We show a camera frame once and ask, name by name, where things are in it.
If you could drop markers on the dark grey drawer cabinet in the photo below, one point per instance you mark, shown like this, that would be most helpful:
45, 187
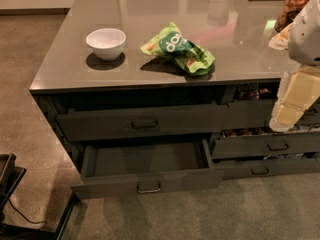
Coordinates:
237, 32

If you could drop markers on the drawer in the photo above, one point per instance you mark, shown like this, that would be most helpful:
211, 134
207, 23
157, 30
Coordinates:
257, 113
146, 169
269, 167
263, 145
141, 122

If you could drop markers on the black stand frame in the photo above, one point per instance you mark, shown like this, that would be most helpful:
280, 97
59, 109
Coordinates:
27, 204

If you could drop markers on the green snack bag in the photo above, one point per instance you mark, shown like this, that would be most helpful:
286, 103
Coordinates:
170, 45

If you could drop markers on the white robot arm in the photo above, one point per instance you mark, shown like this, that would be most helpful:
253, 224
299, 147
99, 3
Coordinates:
304, 35

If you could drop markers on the glass jar of nuts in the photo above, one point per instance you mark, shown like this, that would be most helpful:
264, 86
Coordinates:
288, 13

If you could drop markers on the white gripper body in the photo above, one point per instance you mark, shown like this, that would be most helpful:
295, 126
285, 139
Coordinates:
306, 39

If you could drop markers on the white ceramic bowl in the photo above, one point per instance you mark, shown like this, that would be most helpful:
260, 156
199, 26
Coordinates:
107, 43

